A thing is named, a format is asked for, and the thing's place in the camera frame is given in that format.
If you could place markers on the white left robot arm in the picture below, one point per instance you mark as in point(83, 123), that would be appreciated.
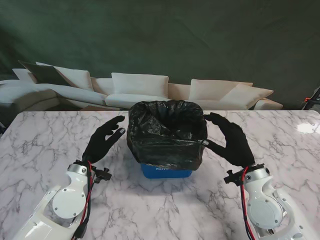
point(57, 205)

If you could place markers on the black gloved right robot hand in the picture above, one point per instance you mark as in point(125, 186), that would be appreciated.
point(237, 145)

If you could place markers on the long white sofa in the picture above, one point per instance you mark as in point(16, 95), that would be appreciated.
point(82, 96)

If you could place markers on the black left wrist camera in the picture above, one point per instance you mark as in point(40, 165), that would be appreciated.
point(103, 175)

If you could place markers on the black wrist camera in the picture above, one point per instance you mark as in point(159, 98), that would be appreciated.
point(103, 175)
point(232, 178)

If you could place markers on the white sofa back cushion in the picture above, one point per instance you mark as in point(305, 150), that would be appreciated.
point(22, 73)
point(140, 83)
point(80, 77)

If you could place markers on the beige sofa back cushion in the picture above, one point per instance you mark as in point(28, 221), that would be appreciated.
point(100, 85)

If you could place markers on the blue plastic recycling bin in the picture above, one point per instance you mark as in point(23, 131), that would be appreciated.
point(166, 172)

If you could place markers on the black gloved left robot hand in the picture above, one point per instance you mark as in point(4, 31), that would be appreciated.
point(100, 145)

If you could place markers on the black plastic garbage bag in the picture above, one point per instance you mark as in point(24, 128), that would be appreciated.
point(165, 135)

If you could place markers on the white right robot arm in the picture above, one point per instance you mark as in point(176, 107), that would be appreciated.
point(267, 205)

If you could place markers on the dark grey cushion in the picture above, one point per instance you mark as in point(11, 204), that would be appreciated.
point(47, 73)

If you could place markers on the black tripod with orange clip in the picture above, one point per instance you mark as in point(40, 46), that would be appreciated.
point(315, 93)

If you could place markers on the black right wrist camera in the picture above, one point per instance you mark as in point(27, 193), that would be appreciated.
point(232, 178)

